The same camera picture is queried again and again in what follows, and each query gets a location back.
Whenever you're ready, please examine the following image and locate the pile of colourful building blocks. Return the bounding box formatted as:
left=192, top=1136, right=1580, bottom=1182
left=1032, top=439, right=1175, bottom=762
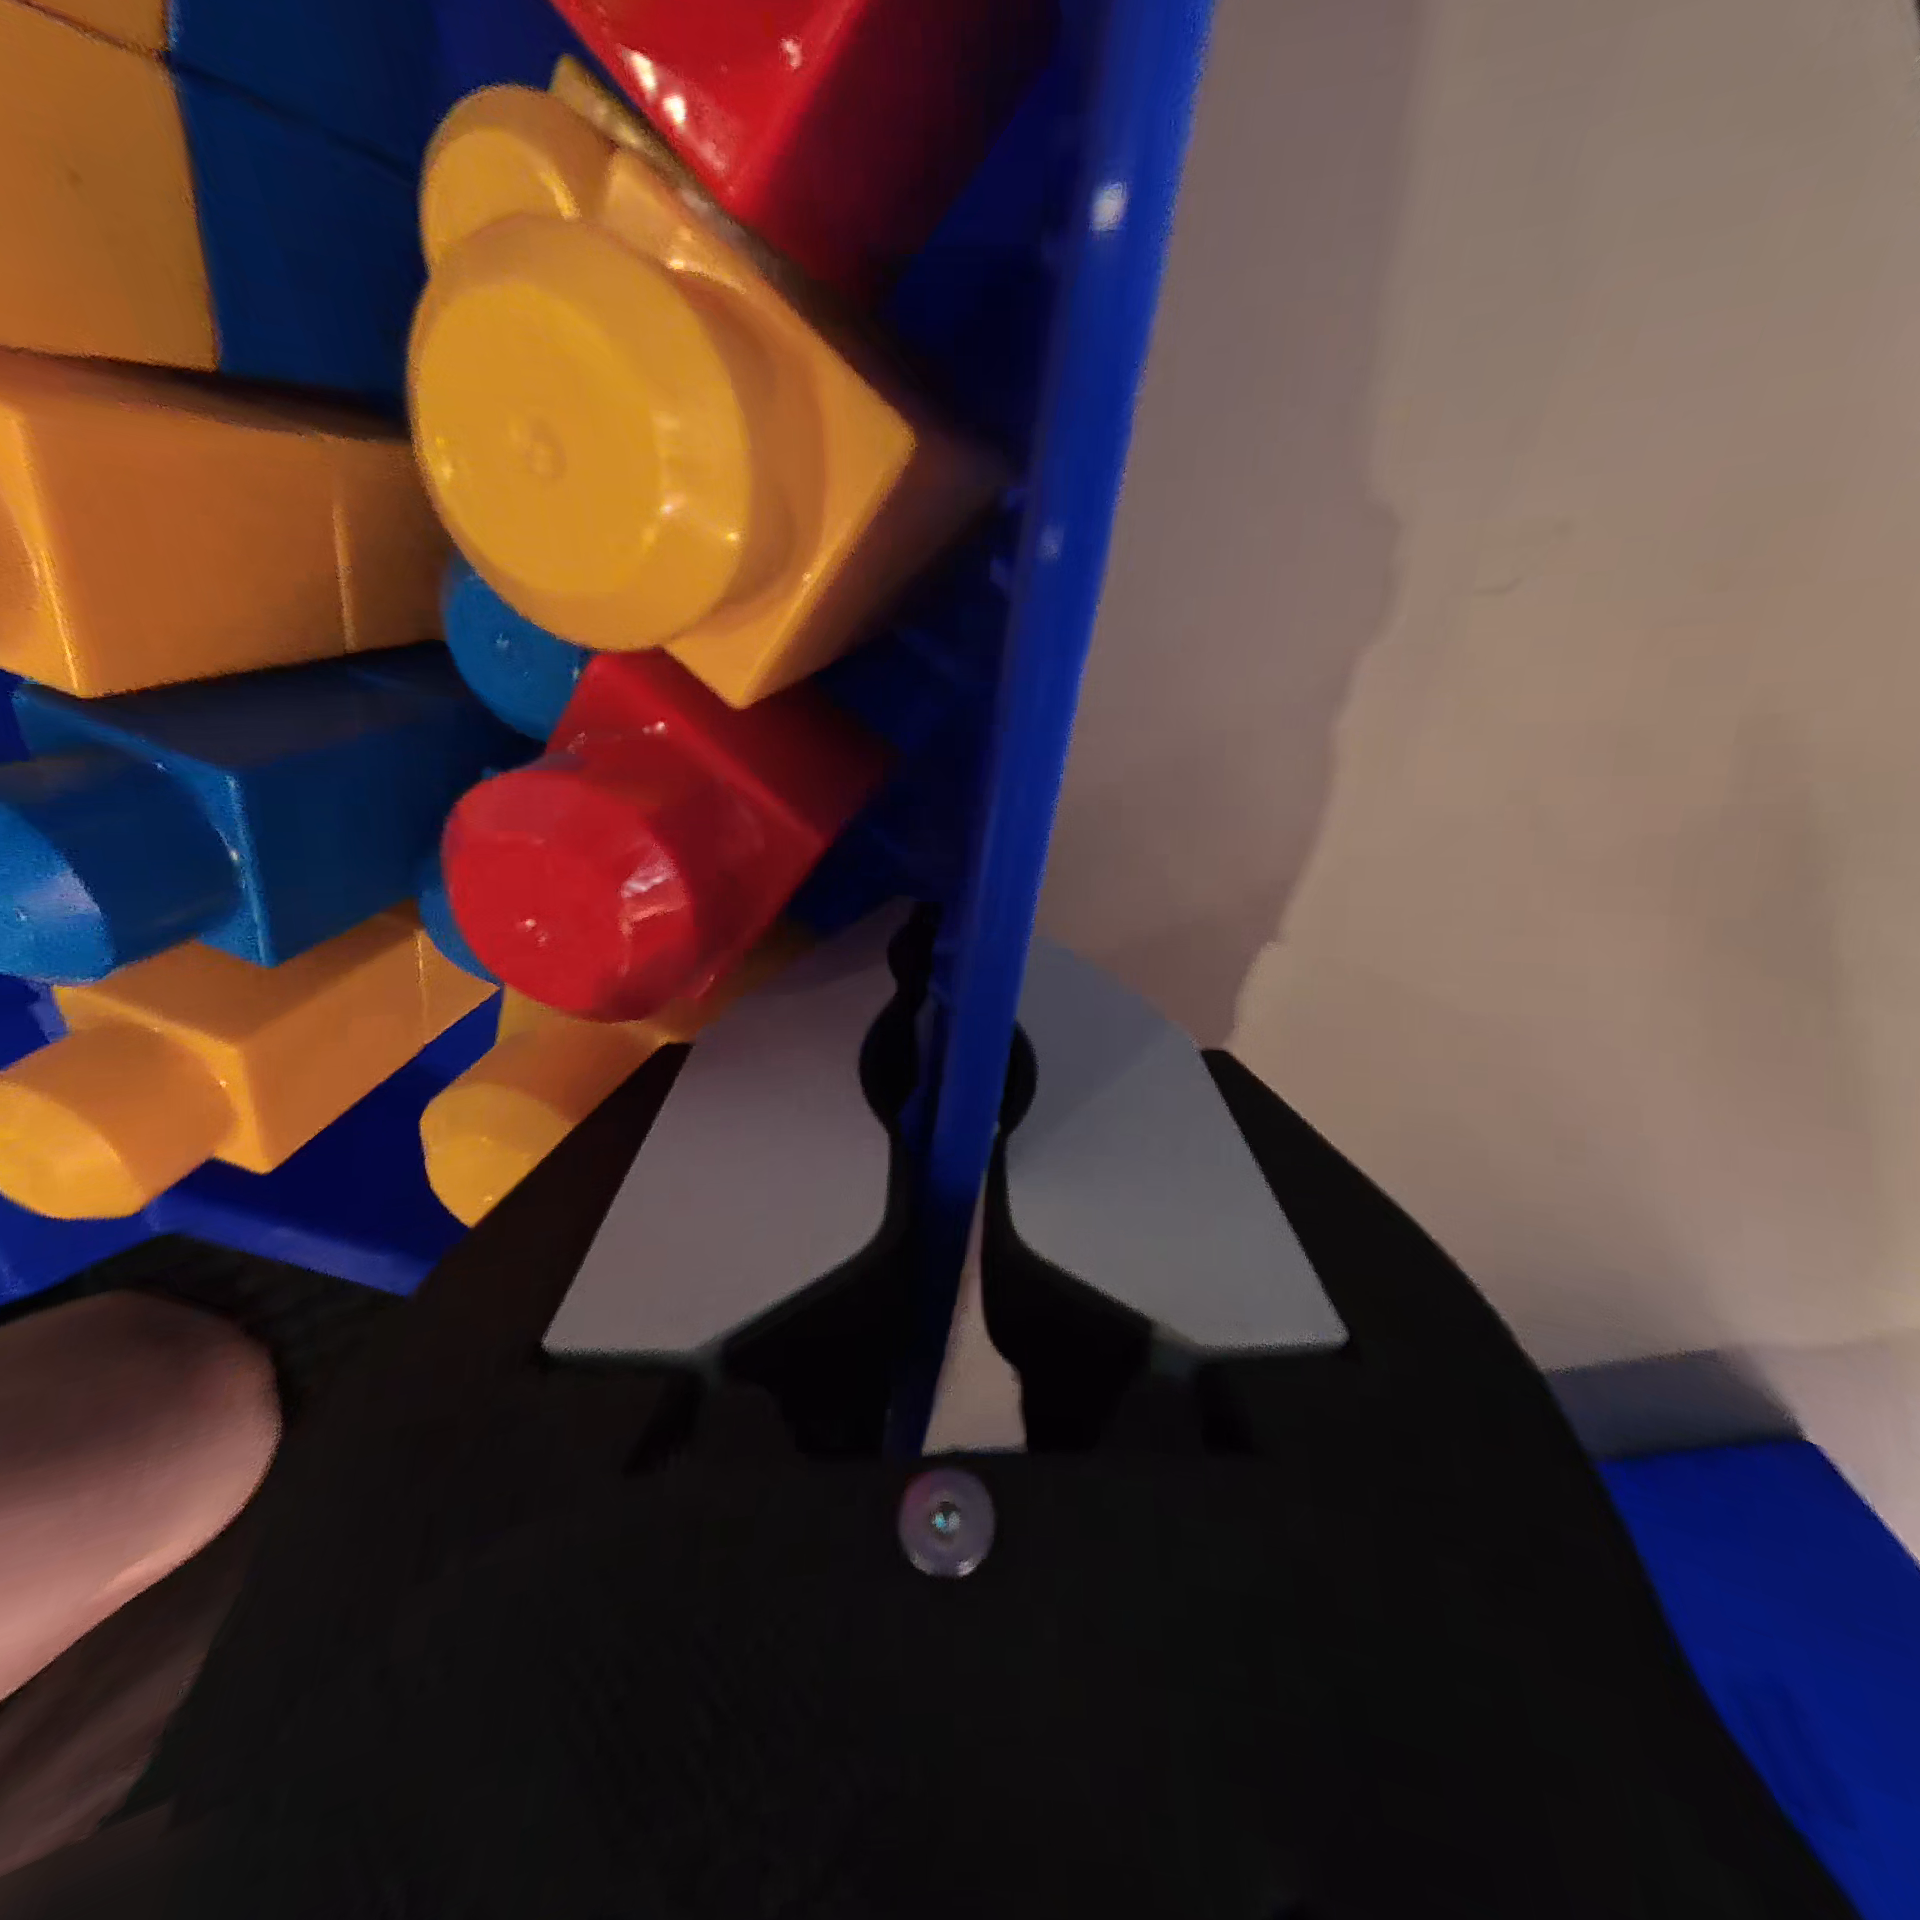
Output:
left=0, top=0, right=1052, bottom=1225

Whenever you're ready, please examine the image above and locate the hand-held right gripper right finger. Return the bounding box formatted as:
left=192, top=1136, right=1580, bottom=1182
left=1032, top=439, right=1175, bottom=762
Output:
left=979, top=938, right=1353, bottom=1451

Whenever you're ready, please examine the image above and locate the blue plastic bin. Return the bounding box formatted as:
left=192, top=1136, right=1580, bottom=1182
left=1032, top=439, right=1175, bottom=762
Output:
left=1594, top=1438, right=1920, bottom=1920
left=0, top=0, right=1217, bottom=1464

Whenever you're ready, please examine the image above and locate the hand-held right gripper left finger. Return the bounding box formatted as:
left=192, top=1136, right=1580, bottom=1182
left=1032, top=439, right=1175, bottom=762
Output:
left=540, top=901, right=941, bottom=1453

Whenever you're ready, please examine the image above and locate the person's right hand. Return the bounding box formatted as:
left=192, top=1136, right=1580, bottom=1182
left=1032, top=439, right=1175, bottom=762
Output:
left=0, top=1294, right=283, bottom=1705

